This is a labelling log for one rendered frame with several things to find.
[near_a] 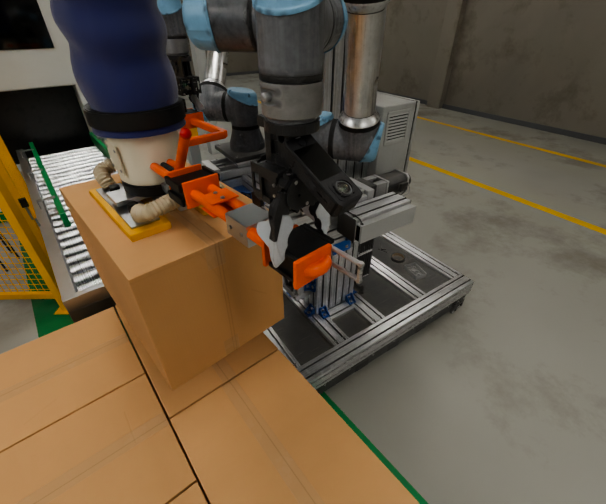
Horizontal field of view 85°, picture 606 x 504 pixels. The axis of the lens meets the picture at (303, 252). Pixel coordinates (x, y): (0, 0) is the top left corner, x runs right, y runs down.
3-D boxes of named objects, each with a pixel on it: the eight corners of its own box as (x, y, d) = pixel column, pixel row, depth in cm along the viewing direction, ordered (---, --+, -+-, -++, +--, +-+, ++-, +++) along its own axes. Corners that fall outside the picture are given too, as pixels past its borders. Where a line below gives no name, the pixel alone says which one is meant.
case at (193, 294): (103, 284, 125) (58, 187, 102) (198, 244, 148) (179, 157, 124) (172, 391, 90) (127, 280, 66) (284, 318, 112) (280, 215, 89)
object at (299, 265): (262, 265, 54) (260, 239, 51) (296, 247, 58) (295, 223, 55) (296, 290, 49) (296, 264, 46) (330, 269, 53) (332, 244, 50)
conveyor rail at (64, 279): (26, 172, 286) (15, 150, 274) (33, 170, 288) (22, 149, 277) (80, 333, 140) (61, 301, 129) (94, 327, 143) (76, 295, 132)
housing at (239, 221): (225, 233, 62) (222, 213, 60) (255, 221, 66) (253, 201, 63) (247, 249, 58) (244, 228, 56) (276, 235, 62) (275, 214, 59)
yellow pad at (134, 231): (90, 195, 98) (84, 180, 95) (125, 186, 103) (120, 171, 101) (132, 243, 78) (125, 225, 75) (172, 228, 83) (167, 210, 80)
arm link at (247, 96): (255, 127, 133) (252, 91, 125) (223, 126, 135) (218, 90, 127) (262, 120, 143) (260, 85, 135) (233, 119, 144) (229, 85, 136)
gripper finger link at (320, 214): (313, 220, 59) (298, 182, 52) (338, 234, 56) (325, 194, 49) (302, 232, 58) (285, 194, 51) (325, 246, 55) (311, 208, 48)
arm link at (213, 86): (222, 113, 129) (237, -17, 133) (187, 112, 131) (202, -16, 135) (232, 127, 141) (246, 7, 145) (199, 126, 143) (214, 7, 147)
